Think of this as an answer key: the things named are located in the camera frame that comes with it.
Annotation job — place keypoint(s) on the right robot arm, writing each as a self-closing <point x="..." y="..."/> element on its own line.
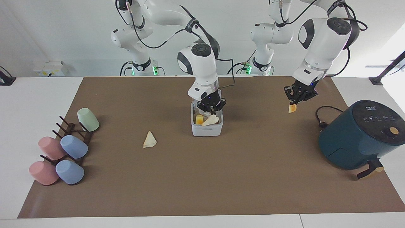
<point x="202" y="65"/>

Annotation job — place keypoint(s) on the pale wedge food scrap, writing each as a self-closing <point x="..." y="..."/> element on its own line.
<point x="210" y="120"/>
<point x="150" y="140"/>

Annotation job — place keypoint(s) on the yellow food chunk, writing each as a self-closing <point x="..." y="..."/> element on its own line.
<point x="199" y="119"/>

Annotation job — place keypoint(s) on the small orange food scrap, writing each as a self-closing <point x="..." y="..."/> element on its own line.
<point x="292" y="108"/>

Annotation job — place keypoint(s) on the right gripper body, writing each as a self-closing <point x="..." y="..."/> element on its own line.
<point x="212" y="98"/>

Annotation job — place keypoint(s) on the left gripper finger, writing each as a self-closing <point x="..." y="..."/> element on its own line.
<point x="302" y="98"/>
<point x="289" y="92"/>

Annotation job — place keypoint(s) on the blue cup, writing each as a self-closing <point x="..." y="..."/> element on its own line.
<point x="69" y="172"/>
<point x="74" y="146"/>

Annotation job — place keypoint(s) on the white socket box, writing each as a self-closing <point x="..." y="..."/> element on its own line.
<point x="50" y="69"/>

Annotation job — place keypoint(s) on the dark wooden cup rack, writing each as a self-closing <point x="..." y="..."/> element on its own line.
<point x="71" y="128"/>

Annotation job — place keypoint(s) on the teal air fryer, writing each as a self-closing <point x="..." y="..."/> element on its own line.
<point x="360" y="136"/>

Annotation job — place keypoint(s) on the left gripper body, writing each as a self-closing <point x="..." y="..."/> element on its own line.
<point x="307" y="88"/>

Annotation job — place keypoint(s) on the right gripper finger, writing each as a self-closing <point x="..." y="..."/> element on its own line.
<point x="201" y="107"/>
<point x="219" y="107"/>

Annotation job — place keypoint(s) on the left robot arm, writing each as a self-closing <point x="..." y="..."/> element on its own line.
<point x="324" y="41"/>

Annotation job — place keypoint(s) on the green cup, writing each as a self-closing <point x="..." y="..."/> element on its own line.
<point x="88" y="119"/>

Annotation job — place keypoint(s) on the pink cup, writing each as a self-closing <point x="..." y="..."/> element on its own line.
<point x="50" y="148"/>
<point x="43" y="173"/>

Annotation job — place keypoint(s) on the white square bin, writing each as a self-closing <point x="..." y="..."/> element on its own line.
<point x="207" y="129"/>

